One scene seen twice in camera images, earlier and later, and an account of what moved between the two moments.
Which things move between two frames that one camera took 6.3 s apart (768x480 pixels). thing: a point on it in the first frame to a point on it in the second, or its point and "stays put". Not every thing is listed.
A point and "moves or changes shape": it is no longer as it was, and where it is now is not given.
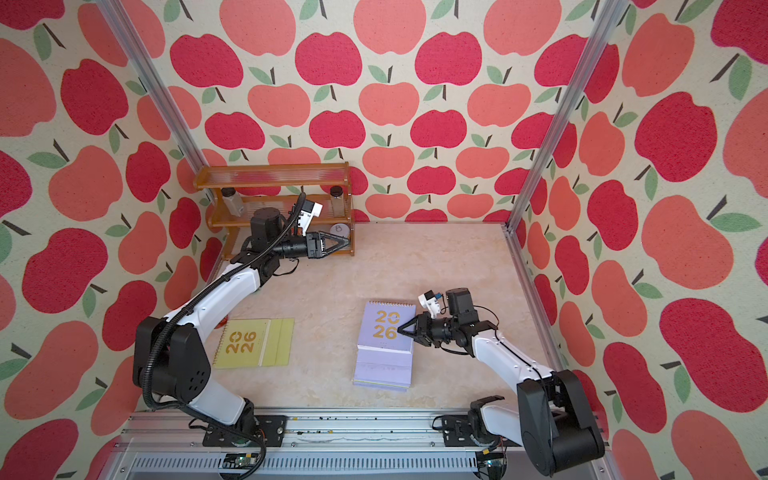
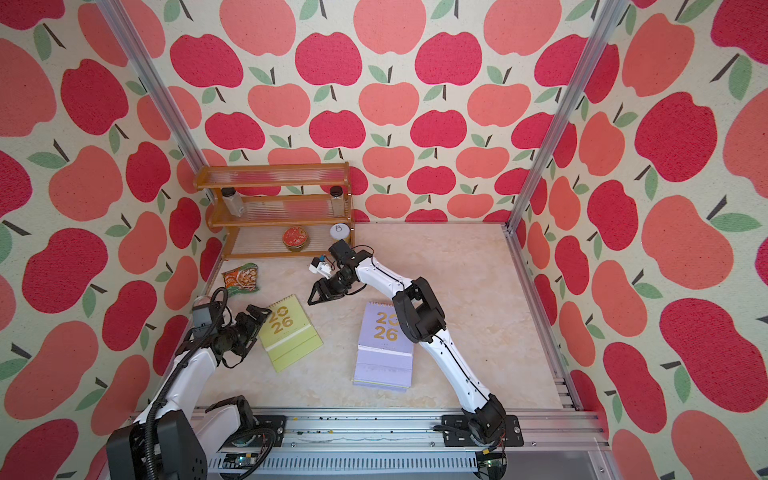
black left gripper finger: x=335 y=248 to x=248 y=348
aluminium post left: x=141 y=68 stays put
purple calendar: x=384 y=355 stays put
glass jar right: x=338 y=201 stays put
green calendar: x=255 y=343 moves or changes shape
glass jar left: x=233 y=201 stays put
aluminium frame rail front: x=153 y=446 stays put
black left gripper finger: x=332 y=237 to x=259 y=313
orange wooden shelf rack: x=239 y=191 stays put
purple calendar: x=392 y=384 stays put
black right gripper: x=422 y=329 to x=327 y=289
